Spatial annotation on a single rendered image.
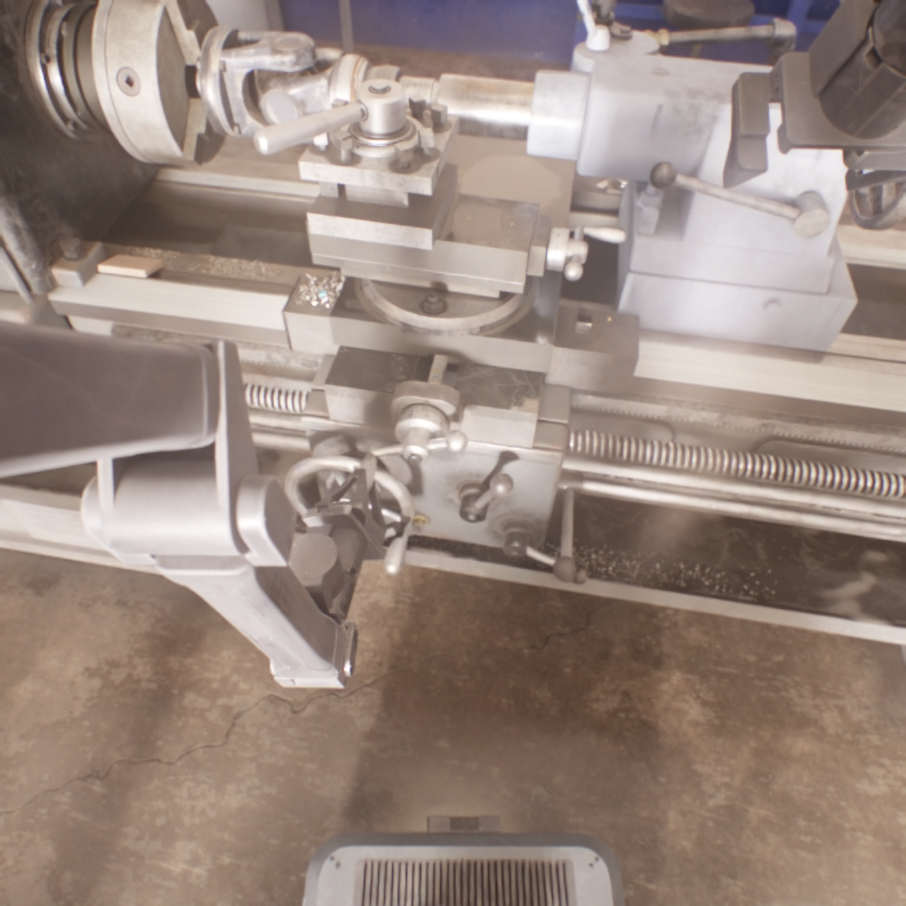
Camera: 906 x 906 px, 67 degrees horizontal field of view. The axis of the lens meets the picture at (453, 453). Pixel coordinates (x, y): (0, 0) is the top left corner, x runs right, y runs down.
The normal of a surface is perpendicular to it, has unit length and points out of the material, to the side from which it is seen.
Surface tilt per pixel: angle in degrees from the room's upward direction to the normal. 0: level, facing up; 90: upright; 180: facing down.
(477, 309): 0
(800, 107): 30
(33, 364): 85
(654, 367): 36
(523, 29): 90
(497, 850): 0
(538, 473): 90
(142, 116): 91
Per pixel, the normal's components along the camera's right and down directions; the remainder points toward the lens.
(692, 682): 0.02, -0.62
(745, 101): 0.01, -0.14
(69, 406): 1.00, 0.06
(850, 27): -1.00, -0.01
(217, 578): -0.03, 0.86
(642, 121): -0.17, 0.72
